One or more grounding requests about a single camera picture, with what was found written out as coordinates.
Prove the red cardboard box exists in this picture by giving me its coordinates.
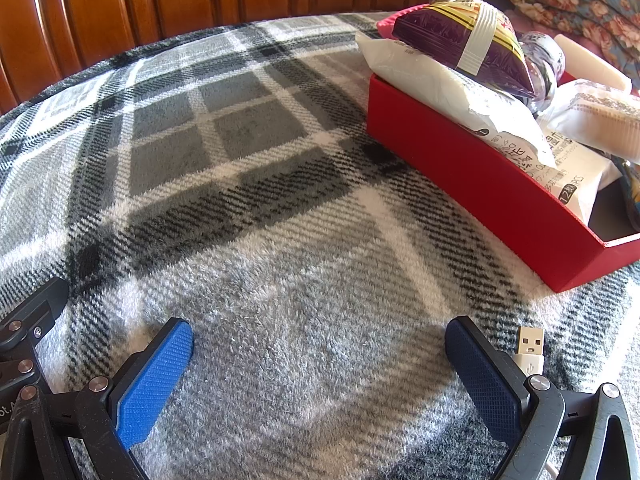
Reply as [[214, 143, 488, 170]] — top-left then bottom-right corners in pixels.
[[366, 72, 640, 293]]

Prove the white wet wipes packet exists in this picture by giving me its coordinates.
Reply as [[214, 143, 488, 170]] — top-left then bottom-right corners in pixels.
[[492, 130, 623, 226]]

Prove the white plastic bar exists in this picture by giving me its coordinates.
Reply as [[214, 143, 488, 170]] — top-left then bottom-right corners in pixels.
[[554, 34, 632, 92]]

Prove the large white plastic packet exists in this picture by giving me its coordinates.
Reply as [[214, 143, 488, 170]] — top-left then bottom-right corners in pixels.
[[356, 30, 558, 168]]

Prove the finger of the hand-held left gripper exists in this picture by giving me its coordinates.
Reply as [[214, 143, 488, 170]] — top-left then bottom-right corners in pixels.
[[0, 277, 70, 386]]

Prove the dark patterned packet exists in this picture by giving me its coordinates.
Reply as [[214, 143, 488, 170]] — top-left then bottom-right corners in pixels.
[[612, 156, 640, 235]]

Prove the purple snack packet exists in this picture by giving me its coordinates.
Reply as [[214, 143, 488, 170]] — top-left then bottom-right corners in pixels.
[[391, 0, 536, 98]]

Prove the grey plaid fleece blanket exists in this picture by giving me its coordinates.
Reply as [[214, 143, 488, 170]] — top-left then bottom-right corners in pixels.
[[0, 10, 640, 480]]

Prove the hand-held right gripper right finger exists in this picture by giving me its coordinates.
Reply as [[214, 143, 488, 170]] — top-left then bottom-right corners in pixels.
[[444, 316, 640, 480]]

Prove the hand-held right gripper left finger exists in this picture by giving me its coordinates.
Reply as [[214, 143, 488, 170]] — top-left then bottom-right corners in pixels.
[[0, 317, 194, 480]]

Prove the white packet with brown contents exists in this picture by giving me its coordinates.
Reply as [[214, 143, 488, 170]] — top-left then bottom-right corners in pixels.
[[537, 79, 640, 166]]

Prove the mauve bedsheet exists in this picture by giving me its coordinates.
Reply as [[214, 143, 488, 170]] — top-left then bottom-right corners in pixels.
[[502, 7, 640, 96]]

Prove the white USB plug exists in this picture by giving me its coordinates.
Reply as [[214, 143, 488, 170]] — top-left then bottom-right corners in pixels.
[[511, 326, 560, 480]]

